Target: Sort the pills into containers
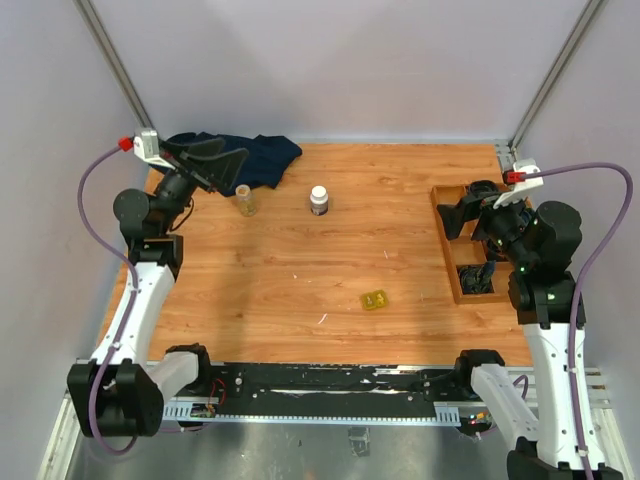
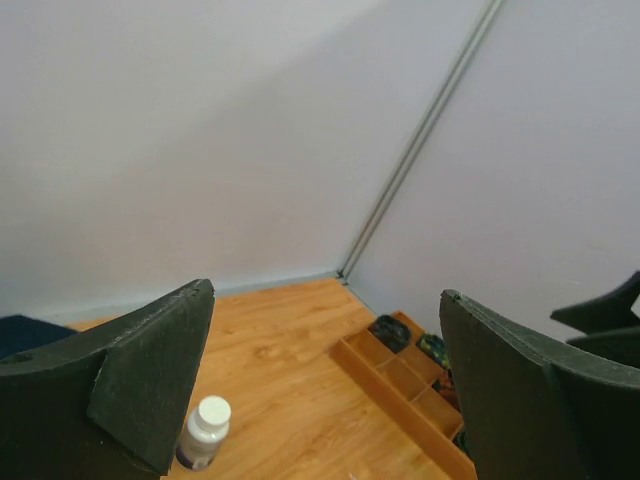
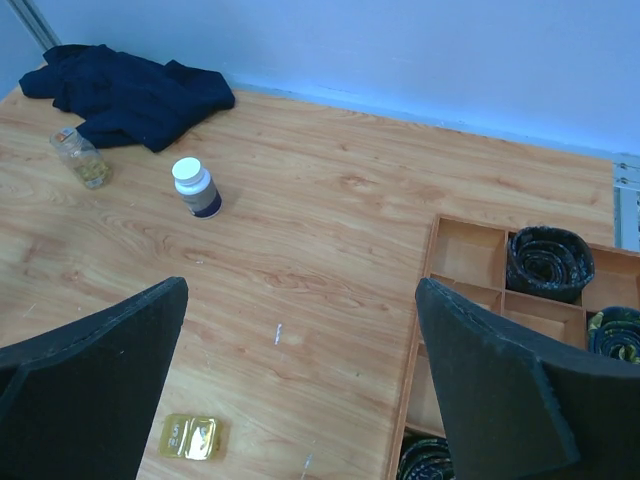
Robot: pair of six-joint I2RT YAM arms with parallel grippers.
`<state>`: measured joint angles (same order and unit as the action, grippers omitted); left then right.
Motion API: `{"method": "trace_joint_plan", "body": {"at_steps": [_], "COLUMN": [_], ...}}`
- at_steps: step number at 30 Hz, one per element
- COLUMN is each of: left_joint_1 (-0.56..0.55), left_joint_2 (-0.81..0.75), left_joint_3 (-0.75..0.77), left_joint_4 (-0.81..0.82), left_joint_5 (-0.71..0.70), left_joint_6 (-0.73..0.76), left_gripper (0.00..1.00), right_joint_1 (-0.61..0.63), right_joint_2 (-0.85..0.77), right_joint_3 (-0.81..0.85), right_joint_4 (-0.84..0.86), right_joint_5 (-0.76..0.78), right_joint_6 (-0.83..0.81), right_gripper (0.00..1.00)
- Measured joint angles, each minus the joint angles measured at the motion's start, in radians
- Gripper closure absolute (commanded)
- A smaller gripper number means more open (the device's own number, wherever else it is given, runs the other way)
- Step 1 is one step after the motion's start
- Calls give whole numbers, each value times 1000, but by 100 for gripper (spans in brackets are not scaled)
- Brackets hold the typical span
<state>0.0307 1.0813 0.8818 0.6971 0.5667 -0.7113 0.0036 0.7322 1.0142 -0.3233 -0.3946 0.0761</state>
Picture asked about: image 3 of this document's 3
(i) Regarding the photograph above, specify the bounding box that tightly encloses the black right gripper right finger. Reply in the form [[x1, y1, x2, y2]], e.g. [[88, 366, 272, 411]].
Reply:
[[415, 278, 639, 479]]

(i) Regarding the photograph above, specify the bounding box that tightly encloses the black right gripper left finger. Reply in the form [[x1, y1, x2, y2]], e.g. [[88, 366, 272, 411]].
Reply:
[[1, 277, 188, 479]]

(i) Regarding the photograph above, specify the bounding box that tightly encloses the yellow translucent pill organizer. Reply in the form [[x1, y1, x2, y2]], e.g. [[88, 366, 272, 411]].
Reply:
[[158, 413, 222, 461]]

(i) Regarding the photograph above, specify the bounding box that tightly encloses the dark patterned rolled tie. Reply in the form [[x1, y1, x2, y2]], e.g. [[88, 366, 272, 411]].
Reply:
[[396, 434, 456, 480]]

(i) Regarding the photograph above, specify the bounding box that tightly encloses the blue yellow rolled tie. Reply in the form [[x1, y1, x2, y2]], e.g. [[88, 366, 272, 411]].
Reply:
[[587, 306, 640, 364]]

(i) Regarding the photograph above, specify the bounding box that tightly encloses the black rolled tie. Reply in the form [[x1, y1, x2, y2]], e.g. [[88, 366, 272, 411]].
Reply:
[[506, 226, 595, 304]]

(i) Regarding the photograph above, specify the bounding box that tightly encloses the brown wooden compartment tray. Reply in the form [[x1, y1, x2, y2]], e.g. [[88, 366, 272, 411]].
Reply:
[[387, 215, 639, 479]]

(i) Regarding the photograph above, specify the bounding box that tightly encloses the white capped pill bottle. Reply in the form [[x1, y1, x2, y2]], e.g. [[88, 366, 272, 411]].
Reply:
[[171, 157, 222, 218]]

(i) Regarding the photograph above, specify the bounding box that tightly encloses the dark navy crumpled cloth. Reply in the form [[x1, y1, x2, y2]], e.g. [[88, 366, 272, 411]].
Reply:
[[19, 45, 235, 152]]

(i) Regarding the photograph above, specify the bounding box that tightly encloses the left aluminium frame post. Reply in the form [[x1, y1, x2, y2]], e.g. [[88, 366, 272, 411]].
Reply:
[[7, 0, 61, 51]]

